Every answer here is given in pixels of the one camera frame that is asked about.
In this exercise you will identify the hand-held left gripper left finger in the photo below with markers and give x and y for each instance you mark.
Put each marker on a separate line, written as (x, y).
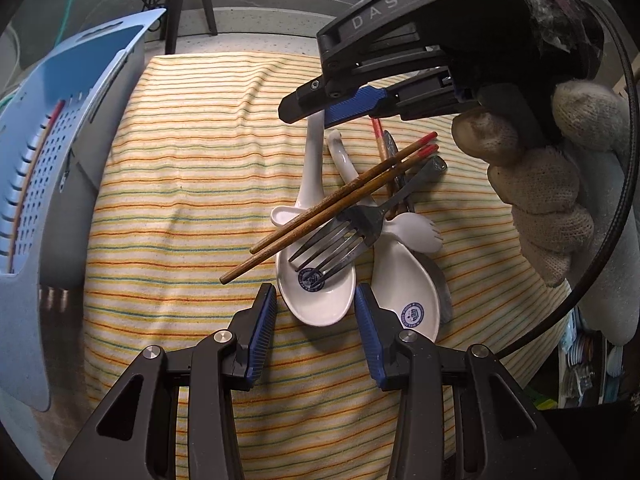
(262, 330)

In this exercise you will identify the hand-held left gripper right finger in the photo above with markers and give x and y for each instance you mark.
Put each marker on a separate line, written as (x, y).
(370, 335)

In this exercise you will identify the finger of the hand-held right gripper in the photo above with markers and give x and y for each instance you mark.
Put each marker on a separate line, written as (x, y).
(350, 105)
(310, 102)

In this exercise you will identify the white ceramic spoon blue emblem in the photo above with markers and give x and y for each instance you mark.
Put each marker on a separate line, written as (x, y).
(400, 280)
(320, 305)

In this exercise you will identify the metal spoon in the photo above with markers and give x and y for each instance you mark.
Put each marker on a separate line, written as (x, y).
(442, 295)

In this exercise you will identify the metal fork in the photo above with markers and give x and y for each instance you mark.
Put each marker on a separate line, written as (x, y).
(361, 220)

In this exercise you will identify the plain white ceramic spoon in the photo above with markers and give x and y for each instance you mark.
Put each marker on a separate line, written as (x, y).
(282, 215)

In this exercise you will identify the blue plastic utensil basket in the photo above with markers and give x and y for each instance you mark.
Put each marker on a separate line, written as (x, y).
(75, 110)

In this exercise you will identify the person's right hand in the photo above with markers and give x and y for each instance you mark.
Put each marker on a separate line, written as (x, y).
(545, 200)

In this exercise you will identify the striped yellow cloth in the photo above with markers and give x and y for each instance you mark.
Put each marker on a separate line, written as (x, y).
(190, 185)

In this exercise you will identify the black metal stand legs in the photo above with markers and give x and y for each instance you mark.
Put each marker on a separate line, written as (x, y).
(175, 10)

